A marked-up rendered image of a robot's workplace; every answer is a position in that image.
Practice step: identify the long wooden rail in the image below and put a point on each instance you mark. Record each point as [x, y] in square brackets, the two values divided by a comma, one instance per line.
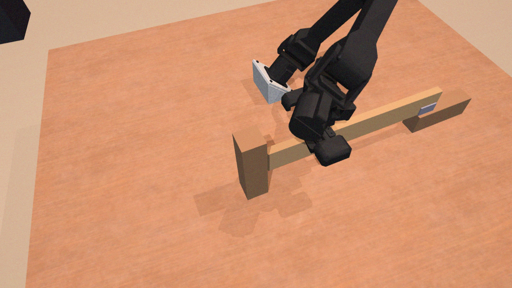
[294, 149]

